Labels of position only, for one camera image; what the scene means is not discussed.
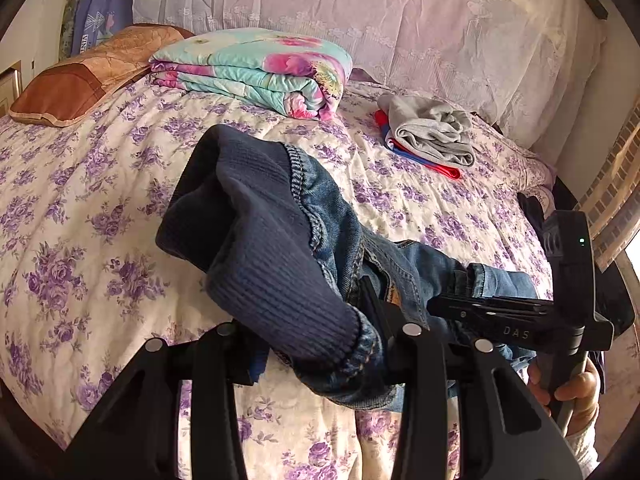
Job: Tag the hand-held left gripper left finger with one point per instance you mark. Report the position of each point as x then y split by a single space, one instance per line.
225 355

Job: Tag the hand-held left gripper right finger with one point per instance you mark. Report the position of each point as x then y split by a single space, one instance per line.
382 330

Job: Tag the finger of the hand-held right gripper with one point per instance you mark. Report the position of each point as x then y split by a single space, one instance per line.
500 307

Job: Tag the blue denim jeans pants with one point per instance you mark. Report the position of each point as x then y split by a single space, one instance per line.
260 240

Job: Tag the person's right forearm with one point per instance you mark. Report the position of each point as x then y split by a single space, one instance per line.
585 452

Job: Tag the person's right hand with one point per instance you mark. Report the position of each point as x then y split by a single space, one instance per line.
580 395

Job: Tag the beige checked curtain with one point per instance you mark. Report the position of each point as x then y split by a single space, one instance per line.
615 185

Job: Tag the folded red and blue garment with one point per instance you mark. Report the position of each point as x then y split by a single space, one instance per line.
440 170

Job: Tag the folded grey garment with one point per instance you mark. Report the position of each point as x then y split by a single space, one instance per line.
430 135

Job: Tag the purple floral bedspread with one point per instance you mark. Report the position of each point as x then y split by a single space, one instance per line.
100 210

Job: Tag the folded floral blanket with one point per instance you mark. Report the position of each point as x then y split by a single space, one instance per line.
240 60

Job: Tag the white lace headboard cover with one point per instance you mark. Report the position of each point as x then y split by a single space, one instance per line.
400 25

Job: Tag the brown pillow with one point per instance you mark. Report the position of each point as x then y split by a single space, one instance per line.
75 80

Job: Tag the cream framed panel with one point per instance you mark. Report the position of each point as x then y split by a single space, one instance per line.
10 90

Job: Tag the green patterned cloth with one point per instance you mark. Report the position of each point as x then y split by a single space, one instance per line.
70 25

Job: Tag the blue printed cloth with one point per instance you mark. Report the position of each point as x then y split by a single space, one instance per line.
100 10

